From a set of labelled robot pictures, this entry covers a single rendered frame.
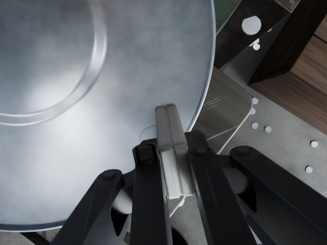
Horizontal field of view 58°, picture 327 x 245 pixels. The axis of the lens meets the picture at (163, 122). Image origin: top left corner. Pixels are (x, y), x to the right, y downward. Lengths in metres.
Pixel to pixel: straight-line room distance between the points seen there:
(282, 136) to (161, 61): 0.89
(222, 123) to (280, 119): 0.85
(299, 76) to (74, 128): 0.57
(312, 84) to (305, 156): 0.44
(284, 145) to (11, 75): 0.95
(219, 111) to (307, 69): 0.51
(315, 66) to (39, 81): 0.61
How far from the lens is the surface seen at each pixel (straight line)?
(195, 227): 1.08
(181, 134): 0.16
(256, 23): 0.38
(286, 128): 1.08
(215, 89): 0.22
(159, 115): 0.19
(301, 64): 0.72
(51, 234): 0.41
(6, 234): 0.44
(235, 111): 0.23
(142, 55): 0.22
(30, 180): 0.25
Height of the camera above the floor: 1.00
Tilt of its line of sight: 87 degrees down
